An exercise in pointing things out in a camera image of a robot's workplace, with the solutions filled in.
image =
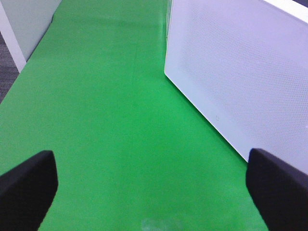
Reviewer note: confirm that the clear plastic tape patch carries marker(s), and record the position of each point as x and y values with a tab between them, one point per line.
161	224

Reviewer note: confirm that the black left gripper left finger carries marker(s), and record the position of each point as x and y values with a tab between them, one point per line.
27	192

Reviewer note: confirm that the green table cloth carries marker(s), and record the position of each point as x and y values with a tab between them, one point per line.
128	145

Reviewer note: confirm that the white microwave oven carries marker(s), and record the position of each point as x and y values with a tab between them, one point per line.
244	65

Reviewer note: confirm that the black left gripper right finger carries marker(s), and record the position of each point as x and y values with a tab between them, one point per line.
278	190

